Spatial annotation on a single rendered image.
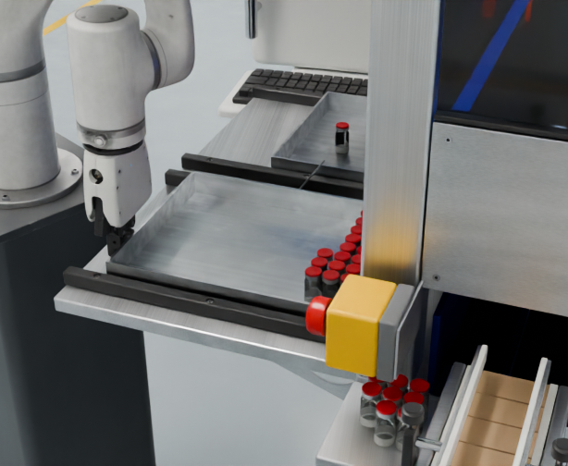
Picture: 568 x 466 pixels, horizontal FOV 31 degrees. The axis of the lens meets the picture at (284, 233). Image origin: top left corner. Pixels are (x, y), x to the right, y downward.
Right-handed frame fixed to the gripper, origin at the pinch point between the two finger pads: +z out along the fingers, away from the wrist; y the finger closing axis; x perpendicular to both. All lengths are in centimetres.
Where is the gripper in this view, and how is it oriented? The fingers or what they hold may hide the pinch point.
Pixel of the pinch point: (121, 242)
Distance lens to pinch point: 137.5
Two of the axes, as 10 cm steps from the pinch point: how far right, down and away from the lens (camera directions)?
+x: -9.4, -2.0, 2.8
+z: -0.2, 8.4, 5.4
